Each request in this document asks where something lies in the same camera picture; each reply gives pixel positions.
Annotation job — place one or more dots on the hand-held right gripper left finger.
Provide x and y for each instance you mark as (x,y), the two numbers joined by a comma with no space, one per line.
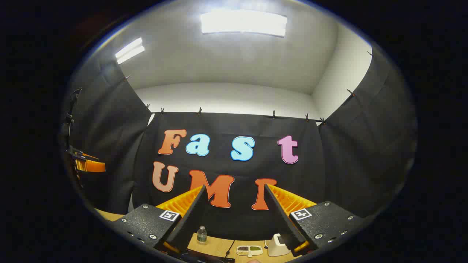
(192,219)

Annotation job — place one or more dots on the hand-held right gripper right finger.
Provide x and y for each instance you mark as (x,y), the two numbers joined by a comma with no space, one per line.
(283,223)

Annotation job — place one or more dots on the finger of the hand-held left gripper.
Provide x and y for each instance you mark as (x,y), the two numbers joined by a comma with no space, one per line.
(89,166)

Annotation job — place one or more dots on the black induction cooktop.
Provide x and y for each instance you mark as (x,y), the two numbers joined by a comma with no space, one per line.
(208,257)

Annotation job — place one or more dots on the clear plastic water bottle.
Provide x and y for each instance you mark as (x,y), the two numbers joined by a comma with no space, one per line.
(202,235)

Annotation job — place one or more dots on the white toaster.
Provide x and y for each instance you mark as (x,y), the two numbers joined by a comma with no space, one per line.
(276,248)

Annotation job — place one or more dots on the white divided bean dish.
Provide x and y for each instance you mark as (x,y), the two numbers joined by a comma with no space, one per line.
(249,250)

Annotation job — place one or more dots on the small ceiling light panel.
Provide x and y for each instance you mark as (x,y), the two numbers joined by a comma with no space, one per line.
(129,51)

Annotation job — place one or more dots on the black backdrop cloth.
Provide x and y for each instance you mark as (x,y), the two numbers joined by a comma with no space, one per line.
(226,120)

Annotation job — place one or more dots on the large ceiling light panel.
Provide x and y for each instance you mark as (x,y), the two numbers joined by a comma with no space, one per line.
(243,22)

